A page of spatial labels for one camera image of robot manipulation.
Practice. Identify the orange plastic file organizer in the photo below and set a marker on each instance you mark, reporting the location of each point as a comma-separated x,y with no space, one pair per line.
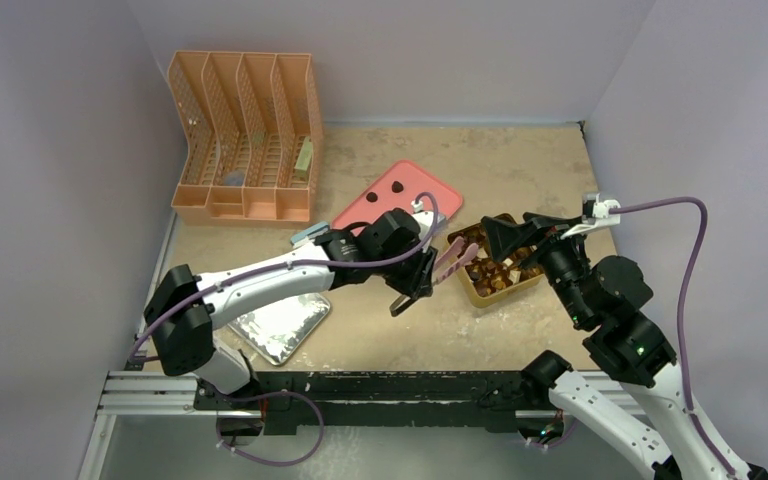
244,116

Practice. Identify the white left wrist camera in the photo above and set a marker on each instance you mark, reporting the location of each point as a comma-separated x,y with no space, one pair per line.
427,220

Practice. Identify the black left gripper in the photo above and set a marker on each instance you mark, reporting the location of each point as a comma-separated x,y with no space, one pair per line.
418,283

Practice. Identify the pink tongs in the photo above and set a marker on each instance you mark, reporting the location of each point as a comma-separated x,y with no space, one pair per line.
453,258

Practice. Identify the green eraser block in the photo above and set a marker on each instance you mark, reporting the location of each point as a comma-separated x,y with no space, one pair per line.
303,160

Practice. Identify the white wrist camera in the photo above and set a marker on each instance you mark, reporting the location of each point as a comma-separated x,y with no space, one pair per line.
598,213
427,220

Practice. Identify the grey blue stapler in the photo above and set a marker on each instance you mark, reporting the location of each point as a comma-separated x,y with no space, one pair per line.
309,233

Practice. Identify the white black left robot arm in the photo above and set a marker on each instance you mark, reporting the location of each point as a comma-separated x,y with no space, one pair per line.
186,308

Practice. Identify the gold chocolate box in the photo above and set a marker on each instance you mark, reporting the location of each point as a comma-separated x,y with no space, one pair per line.
485,281

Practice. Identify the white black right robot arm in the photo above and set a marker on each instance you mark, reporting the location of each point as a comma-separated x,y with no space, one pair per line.
678,440

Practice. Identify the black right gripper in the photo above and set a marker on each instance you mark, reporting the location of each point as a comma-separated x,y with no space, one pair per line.
533,229

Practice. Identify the silver foil tray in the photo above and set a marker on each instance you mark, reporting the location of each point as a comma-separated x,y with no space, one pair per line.
277,330

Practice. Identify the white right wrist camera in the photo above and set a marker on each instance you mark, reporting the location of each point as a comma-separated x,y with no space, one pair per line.
598,213

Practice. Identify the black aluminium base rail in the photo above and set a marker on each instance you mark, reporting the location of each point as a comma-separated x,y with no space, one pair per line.
283,401

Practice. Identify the pink plastic tray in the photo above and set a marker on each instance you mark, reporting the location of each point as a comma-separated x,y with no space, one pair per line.
415,180

